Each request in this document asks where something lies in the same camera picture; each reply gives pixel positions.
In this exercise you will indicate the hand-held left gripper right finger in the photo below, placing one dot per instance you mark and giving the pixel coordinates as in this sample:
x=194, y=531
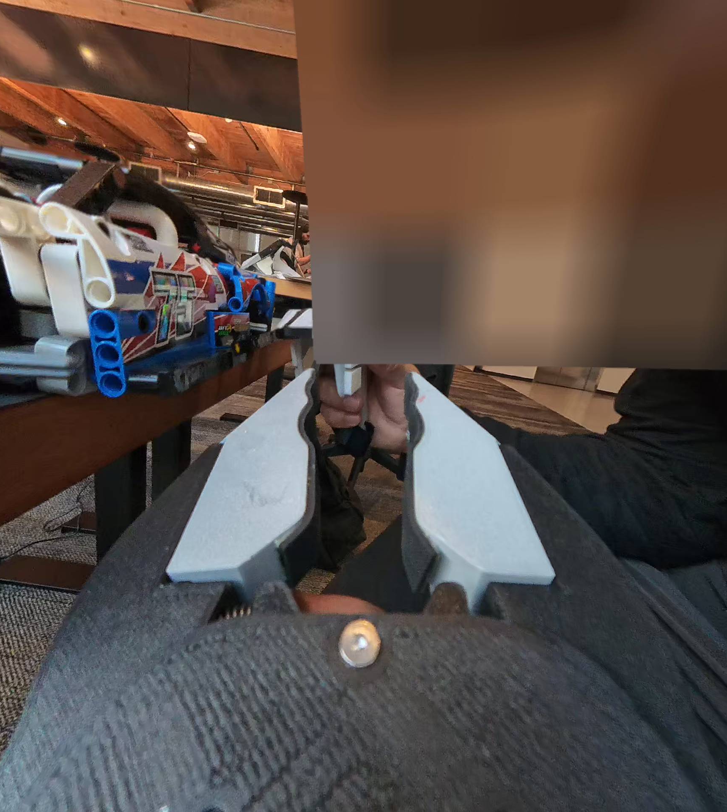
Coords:
x=477, y=507

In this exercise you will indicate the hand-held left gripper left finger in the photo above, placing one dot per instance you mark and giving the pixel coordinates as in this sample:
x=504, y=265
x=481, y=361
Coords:
x=249, y=507

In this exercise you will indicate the blue white brick race car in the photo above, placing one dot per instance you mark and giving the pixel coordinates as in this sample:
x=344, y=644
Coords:
x=116, y=285

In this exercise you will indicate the person's right forearm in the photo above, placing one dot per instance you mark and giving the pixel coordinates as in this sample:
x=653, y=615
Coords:
x=623, y=476

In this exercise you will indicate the tan desk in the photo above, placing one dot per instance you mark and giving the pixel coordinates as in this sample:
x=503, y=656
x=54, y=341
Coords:
x=290, y=288

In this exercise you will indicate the grey desk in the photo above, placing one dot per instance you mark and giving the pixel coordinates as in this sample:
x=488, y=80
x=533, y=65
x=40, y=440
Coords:
x=52, y=444

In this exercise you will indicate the person's right hand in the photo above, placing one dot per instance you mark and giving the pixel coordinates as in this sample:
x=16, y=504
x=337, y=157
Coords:
x=385, y=406

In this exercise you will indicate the grey and black tool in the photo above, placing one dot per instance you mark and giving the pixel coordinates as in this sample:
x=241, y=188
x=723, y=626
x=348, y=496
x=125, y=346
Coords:
x=271, y=260

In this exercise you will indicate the black floor lamp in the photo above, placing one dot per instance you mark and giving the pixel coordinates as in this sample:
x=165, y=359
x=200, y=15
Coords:
x=298, y=215

